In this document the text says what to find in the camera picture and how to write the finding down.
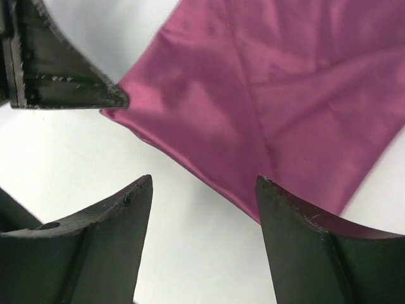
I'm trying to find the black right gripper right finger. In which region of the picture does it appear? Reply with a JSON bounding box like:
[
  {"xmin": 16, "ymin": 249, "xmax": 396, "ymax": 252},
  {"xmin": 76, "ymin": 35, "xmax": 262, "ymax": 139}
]
[{"xmin": 255, "ymin": 177, "xmax": 404, "ymax": 304}]

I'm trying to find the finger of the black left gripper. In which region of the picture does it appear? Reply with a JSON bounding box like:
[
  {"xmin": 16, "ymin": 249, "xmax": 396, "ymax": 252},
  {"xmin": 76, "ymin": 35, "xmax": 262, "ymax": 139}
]
[{"xmin": 1, "ymin": 1, "xmax": 129, "ymax": 110}]

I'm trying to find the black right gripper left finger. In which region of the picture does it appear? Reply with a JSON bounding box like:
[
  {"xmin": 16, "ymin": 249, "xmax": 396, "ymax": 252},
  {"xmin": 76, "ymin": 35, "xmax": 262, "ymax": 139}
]
[{"xmin": 1, "ymin": 175, "xmax": 153, "ymax": 303}]

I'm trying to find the purple satin napkin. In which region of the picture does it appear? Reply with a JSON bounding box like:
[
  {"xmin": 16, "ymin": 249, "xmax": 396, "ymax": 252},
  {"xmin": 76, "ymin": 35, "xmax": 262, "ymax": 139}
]
[{"xmin": 103, "ymin": 1, "xmax": 404, "ymax": 220}]

